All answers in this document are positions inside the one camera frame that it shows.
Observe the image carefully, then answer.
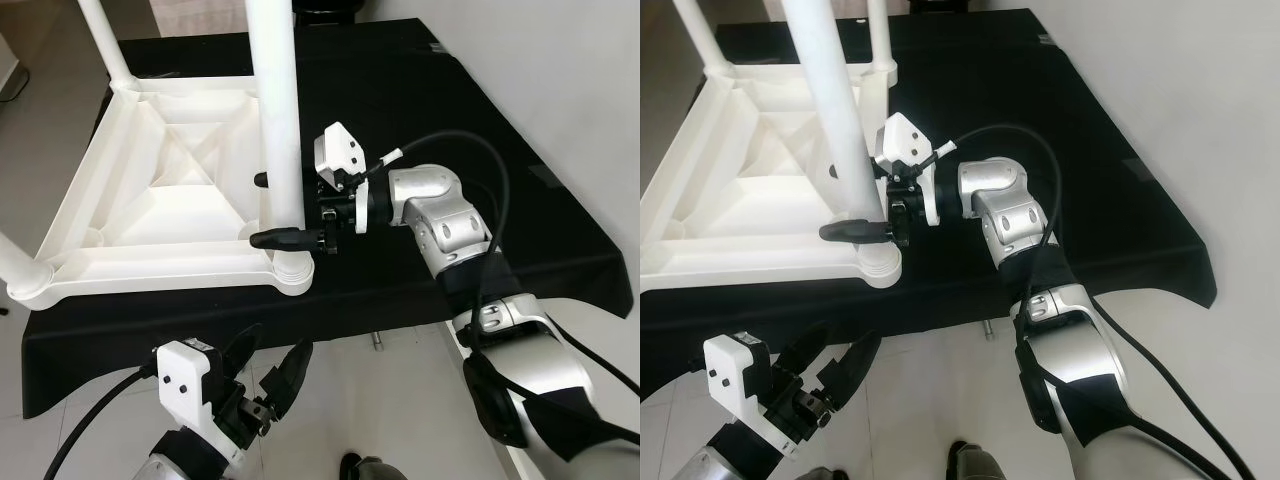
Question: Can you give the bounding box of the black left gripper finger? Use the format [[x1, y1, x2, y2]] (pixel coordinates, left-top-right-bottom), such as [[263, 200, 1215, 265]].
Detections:
[[822, 330, 883, 411], [265, 338, 314, 416], [775, 320, 831, 386], [222, 322, 263, 386]]

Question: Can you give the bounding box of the white plastic children table top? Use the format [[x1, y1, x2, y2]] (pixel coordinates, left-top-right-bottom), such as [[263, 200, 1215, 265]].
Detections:
[[640, 55, 903, 291], [5, 75, 316, 309]]

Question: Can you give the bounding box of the black tablecloth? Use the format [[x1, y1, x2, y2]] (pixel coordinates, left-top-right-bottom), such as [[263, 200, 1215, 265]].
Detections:
[[20, 15, 633, 421], [640, 8, 1218, 401]]

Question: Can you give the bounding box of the beige floor mat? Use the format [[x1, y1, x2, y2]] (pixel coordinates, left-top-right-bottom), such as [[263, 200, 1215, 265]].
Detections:
[[148, 0, 251, 39], [760, 0, 869, 21]]

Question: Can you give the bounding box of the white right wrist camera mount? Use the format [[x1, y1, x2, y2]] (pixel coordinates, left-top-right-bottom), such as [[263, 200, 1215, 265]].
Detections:
[[875, 112, 941, 226], [313, 122, 376, 236]]

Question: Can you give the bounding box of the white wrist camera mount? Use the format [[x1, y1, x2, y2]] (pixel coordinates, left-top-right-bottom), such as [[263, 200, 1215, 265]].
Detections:
[[875, 112, 941, 226], [153, 340, 226, 456], [313, 122, 376, 236], [703, 333, 773, 446]]

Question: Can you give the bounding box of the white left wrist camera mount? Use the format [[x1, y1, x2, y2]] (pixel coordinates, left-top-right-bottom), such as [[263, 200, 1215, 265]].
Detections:
[[153, 340, 226, 456], [703, 333, 773, 446]]

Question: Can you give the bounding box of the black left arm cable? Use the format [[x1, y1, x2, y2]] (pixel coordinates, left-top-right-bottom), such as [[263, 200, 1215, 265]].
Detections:
[[45, 365, 161, 480], [640, 365, 713, 431]]

